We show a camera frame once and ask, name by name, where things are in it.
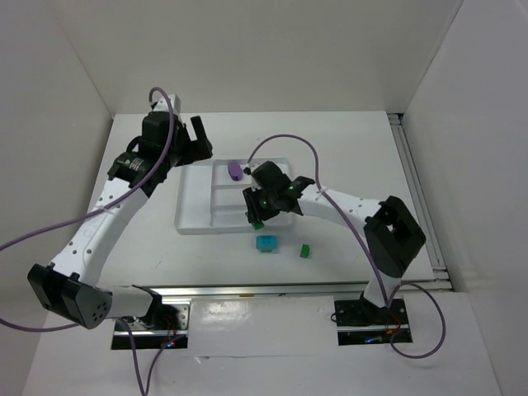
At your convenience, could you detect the teal rounded lego brick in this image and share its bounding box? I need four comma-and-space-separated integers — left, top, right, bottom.
255, 235, 278, 252

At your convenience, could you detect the purple oval lego brick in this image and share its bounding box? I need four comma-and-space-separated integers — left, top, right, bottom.
228, 161, 243, 182

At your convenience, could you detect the small green lego brick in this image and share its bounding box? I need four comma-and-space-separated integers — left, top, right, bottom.
299, 243, 311, 259

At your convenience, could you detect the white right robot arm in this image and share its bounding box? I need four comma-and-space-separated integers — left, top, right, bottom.
243, 161, 426, 309

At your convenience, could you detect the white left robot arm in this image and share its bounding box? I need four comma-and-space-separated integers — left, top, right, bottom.
27, 110, 213, 329

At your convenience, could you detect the white compartment tray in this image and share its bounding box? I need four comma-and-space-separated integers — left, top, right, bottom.
173, 155, 296, 236

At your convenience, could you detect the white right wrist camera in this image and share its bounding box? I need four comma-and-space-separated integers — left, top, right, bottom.
243, 163, 260, 190

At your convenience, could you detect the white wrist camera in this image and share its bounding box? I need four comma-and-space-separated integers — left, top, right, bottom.
243, 163, 260, 190
151, 94, 182, 121

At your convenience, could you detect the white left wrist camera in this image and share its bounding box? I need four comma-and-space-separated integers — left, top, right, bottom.
151, 94, 182, 121

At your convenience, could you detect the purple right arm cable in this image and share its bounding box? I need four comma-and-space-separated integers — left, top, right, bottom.
246, 134, 450, 359

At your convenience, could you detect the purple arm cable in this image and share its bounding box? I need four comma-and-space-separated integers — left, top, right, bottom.
0, 87, 179, 395
246, 134, 450, 359

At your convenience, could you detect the aluminium front rail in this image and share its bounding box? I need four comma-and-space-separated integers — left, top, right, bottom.
150, 282, 366, 298

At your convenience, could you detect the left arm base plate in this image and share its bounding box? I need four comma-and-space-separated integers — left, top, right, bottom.
111, 299, 191, 351

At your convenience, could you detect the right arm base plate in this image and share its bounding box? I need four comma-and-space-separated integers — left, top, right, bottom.
330, 299, 413, 346

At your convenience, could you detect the aluminium side rail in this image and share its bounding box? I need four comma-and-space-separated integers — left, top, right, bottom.
387, 113, 453, 291

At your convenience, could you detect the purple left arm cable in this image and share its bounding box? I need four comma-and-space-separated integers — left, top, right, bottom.
0, 87, 179, 395

